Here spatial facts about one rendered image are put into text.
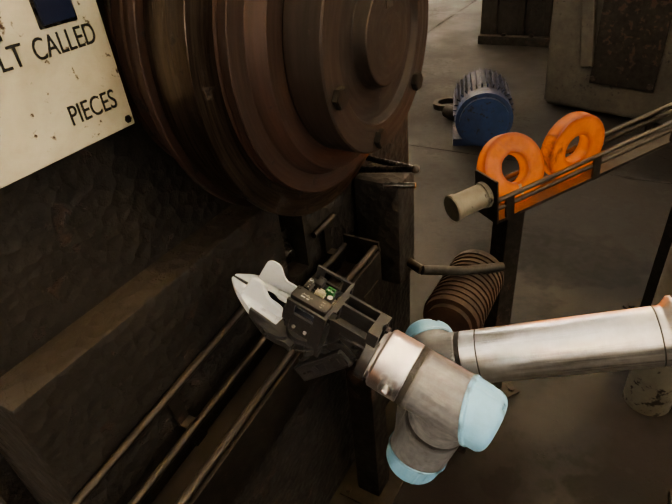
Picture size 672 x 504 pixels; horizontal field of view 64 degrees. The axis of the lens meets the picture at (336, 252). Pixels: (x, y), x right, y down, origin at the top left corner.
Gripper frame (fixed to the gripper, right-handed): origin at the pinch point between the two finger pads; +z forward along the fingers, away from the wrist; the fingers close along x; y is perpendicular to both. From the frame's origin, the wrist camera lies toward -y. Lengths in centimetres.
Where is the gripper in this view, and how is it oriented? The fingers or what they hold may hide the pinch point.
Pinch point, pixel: (241, 285)
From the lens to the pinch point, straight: 71.3
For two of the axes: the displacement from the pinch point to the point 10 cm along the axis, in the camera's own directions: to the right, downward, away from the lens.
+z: -8.5, -4.7, 2.5
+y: 1.8, -7.1, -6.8
